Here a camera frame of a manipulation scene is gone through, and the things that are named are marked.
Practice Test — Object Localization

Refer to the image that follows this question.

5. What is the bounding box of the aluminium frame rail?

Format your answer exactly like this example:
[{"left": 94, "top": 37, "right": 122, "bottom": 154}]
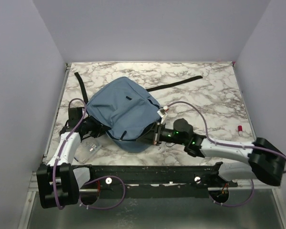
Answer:
[{"left": 20, "top": 62, "right": 286, "bottom": 229}]

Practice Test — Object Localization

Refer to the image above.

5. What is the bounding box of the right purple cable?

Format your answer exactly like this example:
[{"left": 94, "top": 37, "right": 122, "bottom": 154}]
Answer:
[{"left": 165, "top": 101, "right": 286, "bottom": 208}]

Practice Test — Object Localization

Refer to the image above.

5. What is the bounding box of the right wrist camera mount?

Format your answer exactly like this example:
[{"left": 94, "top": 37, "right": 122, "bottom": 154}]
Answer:
[{"left": 157, "top": 106, "right": 169, "bottom": 125}]

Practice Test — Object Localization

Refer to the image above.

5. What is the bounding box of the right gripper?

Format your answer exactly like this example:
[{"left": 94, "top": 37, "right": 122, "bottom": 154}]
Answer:
[{"left": 137, "top": 121, "right": 186, "bottom": 146}]

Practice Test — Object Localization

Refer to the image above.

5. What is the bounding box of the red glue stick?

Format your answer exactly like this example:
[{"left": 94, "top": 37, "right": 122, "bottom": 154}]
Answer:
[{"left": 237, "top": 125, "right": 243, "bottom": 136}]

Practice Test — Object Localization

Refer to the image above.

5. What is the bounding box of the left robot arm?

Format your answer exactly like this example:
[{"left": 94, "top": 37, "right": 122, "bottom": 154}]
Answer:
[{"left": 36, "top": 107, "right": 110, "bottom": 209}]

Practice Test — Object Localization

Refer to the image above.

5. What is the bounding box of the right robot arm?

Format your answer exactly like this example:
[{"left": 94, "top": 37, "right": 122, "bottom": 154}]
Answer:
[{"left": 137, "top": 118, "right": 286, "bottom": 187}]

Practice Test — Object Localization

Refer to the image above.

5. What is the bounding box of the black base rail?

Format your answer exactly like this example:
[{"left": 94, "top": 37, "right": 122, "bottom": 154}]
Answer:
[{"left": 73, "top": 162, "right": 237, "bottom": 199}]

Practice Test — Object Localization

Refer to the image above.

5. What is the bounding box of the blue backpack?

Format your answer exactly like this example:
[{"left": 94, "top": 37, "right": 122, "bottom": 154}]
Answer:
[{"left": 73, "top": 75, "right": 203, "bottom": 154}]

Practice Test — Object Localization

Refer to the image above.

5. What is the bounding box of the clear plastic box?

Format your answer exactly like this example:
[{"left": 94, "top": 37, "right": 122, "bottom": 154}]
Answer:
[{"left": 74, "top": 139, "right": 102, "bottom": 164}]

